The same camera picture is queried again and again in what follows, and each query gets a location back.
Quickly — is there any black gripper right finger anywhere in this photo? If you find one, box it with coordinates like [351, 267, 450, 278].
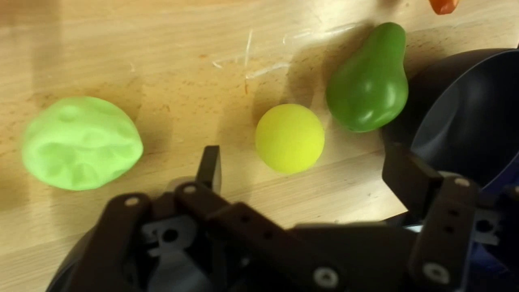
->
[381, 142, 519, 292]

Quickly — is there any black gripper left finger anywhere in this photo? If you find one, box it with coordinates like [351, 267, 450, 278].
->
[47, 145, 349, 292]

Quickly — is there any yellow plush ball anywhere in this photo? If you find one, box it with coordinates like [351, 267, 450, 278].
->
[253, 103, 326, 176]

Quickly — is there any dark green plush pear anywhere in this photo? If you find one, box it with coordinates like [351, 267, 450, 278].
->
[325, 22, 411, 135]

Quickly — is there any small red plush strawberry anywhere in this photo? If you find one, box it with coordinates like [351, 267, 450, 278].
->
[428, 0, 461, 17]

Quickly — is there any light green lumpy plush fruit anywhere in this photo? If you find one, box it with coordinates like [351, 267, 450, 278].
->
[21, 96, 146, 194]

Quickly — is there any large black bowl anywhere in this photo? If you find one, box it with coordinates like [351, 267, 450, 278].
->
[399, 48, 519, 198]

